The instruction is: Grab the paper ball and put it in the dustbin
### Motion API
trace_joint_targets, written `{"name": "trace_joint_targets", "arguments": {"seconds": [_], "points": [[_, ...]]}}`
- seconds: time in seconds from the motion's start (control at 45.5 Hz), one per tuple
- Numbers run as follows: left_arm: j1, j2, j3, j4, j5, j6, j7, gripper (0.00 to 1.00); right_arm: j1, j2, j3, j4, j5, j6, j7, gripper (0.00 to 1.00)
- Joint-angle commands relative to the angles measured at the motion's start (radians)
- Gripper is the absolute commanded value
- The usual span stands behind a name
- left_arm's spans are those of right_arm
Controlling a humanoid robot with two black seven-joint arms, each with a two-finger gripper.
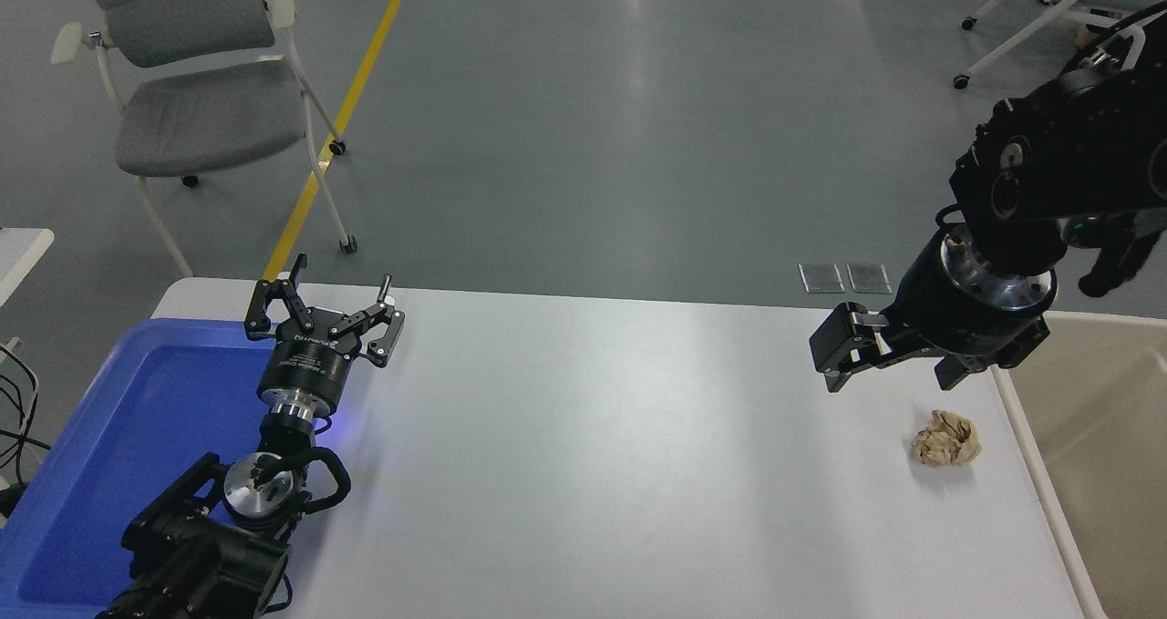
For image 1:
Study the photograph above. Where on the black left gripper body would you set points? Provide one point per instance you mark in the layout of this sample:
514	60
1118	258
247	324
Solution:
305	368

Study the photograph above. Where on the grey padded chair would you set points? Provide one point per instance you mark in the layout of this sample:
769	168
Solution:
205	108

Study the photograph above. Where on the blue plastic tray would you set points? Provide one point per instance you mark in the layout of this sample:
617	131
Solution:
137	437

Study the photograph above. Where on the large pale bin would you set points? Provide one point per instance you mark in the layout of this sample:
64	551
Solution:
1103	455

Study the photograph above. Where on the tan paper ball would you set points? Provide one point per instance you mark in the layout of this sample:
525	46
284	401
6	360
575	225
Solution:
946	441

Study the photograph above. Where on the metal floor plate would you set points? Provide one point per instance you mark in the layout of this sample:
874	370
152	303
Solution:
821	278
869	278

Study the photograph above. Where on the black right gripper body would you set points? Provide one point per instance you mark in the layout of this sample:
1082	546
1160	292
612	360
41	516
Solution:
948	323

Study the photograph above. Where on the small white side table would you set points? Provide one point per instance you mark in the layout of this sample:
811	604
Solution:
18	254

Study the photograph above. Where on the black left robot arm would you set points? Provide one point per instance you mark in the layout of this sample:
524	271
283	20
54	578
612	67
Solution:
201	555

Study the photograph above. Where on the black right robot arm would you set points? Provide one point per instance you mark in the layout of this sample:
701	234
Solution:
1076	145

